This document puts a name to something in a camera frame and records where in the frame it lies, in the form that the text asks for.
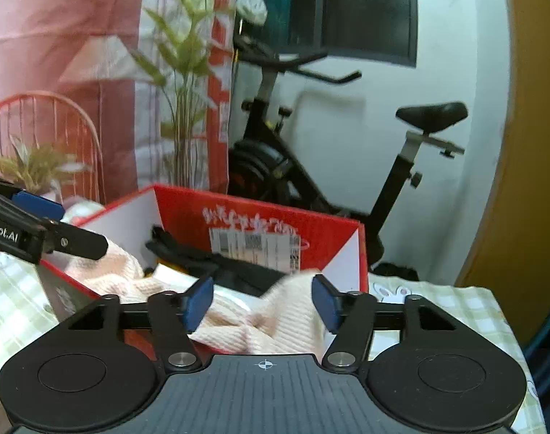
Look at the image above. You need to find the pink waffle towel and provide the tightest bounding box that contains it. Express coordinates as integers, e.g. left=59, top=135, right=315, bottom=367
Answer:
left=191, top=269, right=326, bottom=358

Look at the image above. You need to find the light pink towel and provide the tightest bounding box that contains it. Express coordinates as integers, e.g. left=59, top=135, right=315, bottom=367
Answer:
left=64, top=240, right=172, bottom=304

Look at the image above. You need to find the black eye mask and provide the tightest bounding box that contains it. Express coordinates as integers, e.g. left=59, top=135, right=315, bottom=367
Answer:
left=145, top=225, right=285, bottom=297

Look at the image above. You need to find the white soft pouch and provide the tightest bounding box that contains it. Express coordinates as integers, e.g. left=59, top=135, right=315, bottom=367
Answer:
left=152, top=264, right=259, bottom=311

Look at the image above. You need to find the red strawberry cardboard box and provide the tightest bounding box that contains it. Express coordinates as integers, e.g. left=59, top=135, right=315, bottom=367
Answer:
left=37, top=184, right=368, bottom=319

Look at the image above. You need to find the printed red backdrop cloth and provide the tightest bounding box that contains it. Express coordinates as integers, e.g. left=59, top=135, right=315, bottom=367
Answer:
left=0, top=0, right=235, bottom=204

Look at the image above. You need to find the black exercise bike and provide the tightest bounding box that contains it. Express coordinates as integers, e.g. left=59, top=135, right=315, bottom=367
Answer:
left=228, top=33, right=468, bottom=275

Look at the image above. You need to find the wooden door panel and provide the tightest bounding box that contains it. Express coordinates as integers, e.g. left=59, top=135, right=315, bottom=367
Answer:
left=457, top=0, right=550, bottom=345

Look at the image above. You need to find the white plastic bag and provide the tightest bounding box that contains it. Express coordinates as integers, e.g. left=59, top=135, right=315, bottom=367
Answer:
left=236, top=0, right=268, bottom=26

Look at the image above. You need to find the dark window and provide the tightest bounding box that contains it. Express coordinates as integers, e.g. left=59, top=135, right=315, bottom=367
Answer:
left=245, top=0, right=418, bottom=67

